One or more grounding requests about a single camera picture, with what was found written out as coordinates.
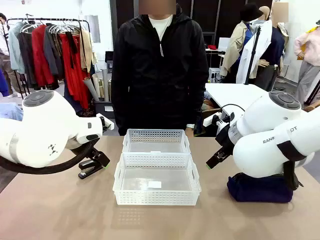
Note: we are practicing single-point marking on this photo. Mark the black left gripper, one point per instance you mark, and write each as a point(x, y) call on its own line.
point(95, 153)

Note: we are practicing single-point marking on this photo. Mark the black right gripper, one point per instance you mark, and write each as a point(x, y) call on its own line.
point(225, 137)

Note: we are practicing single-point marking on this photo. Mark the black stapler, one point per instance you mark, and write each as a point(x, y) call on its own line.
point(87, 171)

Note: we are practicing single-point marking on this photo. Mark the navy blue zip pouch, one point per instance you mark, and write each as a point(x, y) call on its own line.
point(260, 191)

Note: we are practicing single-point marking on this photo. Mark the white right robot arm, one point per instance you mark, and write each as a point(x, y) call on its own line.
point(265, 117)

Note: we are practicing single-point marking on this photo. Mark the person's right forearm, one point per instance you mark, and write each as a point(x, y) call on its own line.
point(118, 107)

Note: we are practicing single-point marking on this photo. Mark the person's left forearm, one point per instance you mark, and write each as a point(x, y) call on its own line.
point(198, 105)

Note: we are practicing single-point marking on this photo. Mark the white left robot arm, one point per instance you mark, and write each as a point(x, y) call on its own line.
point(37, 130)

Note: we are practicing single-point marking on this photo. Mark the person's left hand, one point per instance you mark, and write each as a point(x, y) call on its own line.
point(190, 133)

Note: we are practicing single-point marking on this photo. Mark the silver wristwatch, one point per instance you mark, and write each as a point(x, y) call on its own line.
point(190, 126)

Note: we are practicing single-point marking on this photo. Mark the white rectangular basket sticker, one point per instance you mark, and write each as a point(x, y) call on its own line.
point(155, 152)
point(155, 184)

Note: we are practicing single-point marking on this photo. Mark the grey plastic storage box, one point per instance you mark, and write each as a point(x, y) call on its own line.
point(105, 108)

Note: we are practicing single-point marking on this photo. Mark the white perforated plastic basket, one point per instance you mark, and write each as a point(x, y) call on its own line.
point(156, 137)
point(155, 197)

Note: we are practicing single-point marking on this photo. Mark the white table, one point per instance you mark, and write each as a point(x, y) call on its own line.
point(232, 93)

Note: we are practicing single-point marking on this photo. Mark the grey leaning cardboard tube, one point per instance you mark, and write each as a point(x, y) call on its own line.
point(90, 87)

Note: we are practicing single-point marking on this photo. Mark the dark blue hanging garment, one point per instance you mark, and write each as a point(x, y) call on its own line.
point(67, 95)

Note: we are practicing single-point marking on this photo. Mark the tall white cardboard tube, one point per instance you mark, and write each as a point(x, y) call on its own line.
point(105, 85)

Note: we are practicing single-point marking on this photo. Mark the beige cardboard tube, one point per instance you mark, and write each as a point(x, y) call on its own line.
point(96, 85)

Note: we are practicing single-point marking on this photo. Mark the white computer tower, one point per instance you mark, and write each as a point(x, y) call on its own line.
point(214, 74)

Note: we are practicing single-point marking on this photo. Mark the red hanging dress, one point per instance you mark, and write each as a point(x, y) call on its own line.
point(75, 80)

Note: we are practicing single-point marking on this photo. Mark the person in black jacket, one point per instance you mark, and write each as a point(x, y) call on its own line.
point(160, 87)

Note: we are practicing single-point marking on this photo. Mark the black equipment stand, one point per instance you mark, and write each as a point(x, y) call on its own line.
point(109, 62)

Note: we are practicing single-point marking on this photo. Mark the light blue draped shirt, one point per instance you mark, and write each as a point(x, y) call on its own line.
point(10, 112)

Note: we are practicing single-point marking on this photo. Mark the mannequin with white coat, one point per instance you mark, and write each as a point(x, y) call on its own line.
point(252, 57)

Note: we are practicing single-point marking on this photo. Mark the black tripod pole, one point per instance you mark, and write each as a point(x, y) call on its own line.
point(253, 55)

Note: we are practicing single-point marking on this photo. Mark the beige hanging garment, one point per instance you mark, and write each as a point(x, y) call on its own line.
point(87, 50)

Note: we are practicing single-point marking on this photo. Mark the small red item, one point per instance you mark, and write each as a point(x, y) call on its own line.
point(213, 47)

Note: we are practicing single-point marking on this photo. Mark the mannequin with beige trench coat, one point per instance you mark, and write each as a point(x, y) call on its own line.
point(235, 47)

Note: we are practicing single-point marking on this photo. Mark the black hanging scarf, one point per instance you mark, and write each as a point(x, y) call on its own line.
point(72, 50)

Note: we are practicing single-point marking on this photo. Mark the white upright board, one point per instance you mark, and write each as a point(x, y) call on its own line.
point(224, 43)

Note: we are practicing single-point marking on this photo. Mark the grey hanging jacket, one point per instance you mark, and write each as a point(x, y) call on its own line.
point(52, 50)

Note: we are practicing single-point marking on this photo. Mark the red hanging jacket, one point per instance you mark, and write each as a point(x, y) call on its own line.
point(40, 55)

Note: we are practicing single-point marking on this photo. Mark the figure in navy clothes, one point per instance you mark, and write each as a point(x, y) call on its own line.
point(275, 50)

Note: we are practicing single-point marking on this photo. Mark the royal blue cloth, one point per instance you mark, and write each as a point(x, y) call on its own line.
point(3, 85)

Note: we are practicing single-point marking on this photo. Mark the dark grey hanging garment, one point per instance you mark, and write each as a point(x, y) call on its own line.
point(26, 60)

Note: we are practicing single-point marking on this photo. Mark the person in pink sweater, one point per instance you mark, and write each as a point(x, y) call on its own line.
point(310, 55)

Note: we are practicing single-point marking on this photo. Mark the pale blue hanging shirt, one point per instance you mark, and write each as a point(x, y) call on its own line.
point(15, 50)

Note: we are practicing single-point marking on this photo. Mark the bystander in white shirt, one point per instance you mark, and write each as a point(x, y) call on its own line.
point(6, 57)

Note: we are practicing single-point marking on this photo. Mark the white t-shirt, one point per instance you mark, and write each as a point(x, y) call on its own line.
point(160, 23)

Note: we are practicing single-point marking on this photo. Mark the black clothes rack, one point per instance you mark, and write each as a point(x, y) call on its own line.
point(50, 19)

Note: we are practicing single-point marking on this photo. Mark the left arm white wrist camera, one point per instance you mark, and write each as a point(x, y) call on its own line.
point(106, 122)

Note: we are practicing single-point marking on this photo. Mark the arm white wrist camera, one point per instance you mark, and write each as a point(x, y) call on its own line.
point(106, 122)
point(212, 120)

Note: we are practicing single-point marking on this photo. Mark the right arm white wrist camera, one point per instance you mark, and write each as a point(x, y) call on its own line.
point(212, 120)

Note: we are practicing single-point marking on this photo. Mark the white wall poster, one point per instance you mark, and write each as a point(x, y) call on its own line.
point(93, 27)

